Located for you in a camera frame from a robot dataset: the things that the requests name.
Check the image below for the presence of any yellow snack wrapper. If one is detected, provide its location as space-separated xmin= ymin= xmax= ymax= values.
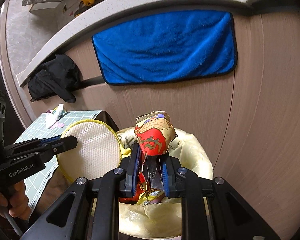
xmin=117 ymin=111 xmax=177 ymax=205

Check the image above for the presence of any yellow mesh pad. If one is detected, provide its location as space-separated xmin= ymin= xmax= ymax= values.
xmin=57 ymin=119 xmax=131 ymax=182

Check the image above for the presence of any pink candy wrapper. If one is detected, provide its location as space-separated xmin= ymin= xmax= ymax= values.
xmin=45 ymin=103 xmax=66 ymax=129

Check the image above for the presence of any yellow trash bag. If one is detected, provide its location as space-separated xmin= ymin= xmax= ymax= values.
xmin=119 ymin=128 xmax=213 ymax=239

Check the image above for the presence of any person's left hand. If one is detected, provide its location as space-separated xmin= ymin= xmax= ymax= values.
xmin=0 ymin=180 xmax=32 ymax=220

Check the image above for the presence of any green grid tablecloth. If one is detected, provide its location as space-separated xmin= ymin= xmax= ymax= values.
xmin=15 ymin=110 xmax=102 ymax=210

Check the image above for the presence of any black jacket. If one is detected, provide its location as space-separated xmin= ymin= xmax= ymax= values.
xmin=27 ymin=54 xmax=81 ymax=103

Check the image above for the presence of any blue towel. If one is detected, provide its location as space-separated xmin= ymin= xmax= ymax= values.
xmin=91 ymin=9 xmax=238 ymax=86

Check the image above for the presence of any grey countertop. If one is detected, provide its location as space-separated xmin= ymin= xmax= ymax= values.
xmin=16 ymin=0 xmax=286 ymax=87

